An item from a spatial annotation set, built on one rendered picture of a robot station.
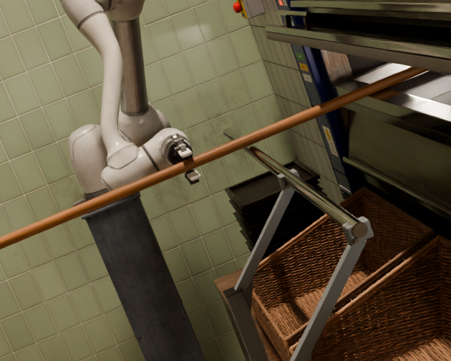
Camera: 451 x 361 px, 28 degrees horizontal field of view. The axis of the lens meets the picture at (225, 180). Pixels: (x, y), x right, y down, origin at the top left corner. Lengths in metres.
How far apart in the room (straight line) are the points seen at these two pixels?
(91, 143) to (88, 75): 0.53
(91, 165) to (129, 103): 0.25
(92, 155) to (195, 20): 0.81
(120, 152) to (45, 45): 0.99
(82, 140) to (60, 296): 0.87
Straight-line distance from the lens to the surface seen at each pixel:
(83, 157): 3.16
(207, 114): 3.69
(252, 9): 3.34
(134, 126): 3.20
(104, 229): 3.20
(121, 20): 3.00
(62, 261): 3.76
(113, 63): 2.82
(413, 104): 2.31
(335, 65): 2.86
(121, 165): 2.72
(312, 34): 2.30
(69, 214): 2.43
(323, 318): 1.70
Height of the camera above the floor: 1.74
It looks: 15 degrees down
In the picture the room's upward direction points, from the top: 21 degrees counter-clockwise
